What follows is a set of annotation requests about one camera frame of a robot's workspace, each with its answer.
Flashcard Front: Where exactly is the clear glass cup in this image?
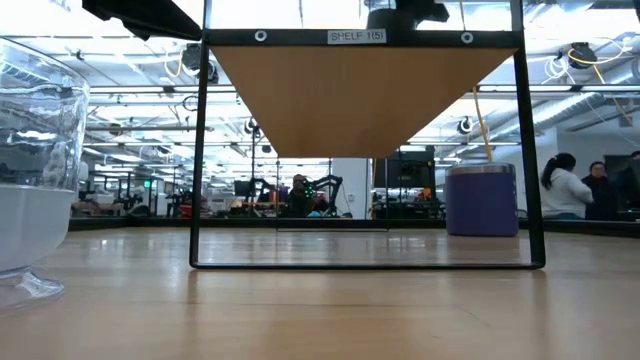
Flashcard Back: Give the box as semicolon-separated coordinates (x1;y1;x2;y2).
0;37;91;311

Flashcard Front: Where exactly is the purple mug with clear lid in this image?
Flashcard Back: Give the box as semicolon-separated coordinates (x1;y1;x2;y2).
444;162;520;238

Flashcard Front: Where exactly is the white shelf label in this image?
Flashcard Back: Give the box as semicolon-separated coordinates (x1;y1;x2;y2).
327;28;388;46

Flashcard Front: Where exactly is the person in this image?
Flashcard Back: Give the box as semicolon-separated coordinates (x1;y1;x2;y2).
539;152;595;221
287;173;315;219
581;160;624;222

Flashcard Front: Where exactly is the wooden shelf with black frame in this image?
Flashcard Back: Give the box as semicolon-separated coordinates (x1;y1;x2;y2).
188;0;547;271

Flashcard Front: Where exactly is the yellow cable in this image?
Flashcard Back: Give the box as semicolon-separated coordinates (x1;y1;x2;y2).
472;87;495;165

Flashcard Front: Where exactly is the black table frame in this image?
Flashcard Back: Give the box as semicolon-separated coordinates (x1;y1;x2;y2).
68;215;640;236

